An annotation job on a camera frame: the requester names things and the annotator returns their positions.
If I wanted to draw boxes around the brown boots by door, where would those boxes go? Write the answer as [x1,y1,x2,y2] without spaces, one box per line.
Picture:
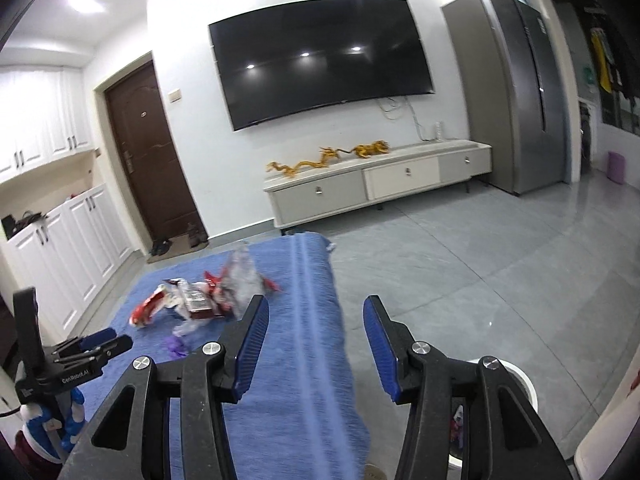
[186,223,208,248]

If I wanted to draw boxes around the purple small bin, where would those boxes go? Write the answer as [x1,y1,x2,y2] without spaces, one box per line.
[606,151,626,184]

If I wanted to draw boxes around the brown entrance door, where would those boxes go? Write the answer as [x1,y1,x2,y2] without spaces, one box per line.
[104,62,206,245]

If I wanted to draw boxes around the dark snack wrapper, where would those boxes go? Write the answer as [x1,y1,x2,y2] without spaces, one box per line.
[172,278,224,320]

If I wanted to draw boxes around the grey steel refrigerator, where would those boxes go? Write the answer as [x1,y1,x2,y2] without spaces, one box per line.
[442,0,570,195]

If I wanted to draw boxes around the white cables on wall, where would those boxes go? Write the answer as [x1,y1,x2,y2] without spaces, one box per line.
[376,95,446,142]

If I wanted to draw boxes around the golden lion figurine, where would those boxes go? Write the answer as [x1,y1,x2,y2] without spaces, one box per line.
[349,140,390,158]

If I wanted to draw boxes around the yellow hanging garment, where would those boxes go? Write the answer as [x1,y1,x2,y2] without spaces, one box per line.
[590,27,612,93]

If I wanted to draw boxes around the white round trash bin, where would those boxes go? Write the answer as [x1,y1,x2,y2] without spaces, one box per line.
[448,361,539,471]

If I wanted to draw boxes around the white upper wall cabinet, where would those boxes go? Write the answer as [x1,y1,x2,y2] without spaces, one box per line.
[1,66,93,183]

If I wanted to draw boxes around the clear plastic bag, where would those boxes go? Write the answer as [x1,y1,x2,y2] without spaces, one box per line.
[204,246,281,320]

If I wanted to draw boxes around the red white snack bag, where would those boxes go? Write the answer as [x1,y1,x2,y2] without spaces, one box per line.
[129,283,172,328]

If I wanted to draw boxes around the black curved wall television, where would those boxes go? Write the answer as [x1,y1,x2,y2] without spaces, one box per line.
[208,0,435,130]

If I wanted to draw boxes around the dark shoes by door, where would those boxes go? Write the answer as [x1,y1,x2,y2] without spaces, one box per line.
[150,238,172,257]

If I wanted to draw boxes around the golden dragon figurine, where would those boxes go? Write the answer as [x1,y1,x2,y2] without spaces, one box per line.
[266,148,341,178]

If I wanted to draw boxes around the left blue white gloved hand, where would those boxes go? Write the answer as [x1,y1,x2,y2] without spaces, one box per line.
[21,388,86,464]

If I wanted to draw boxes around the white low tv cabinet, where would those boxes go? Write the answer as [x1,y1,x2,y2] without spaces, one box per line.
[264,140,491,231]

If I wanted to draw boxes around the blue fluffy rug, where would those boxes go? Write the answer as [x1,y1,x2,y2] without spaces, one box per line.
[80,233,370,479]

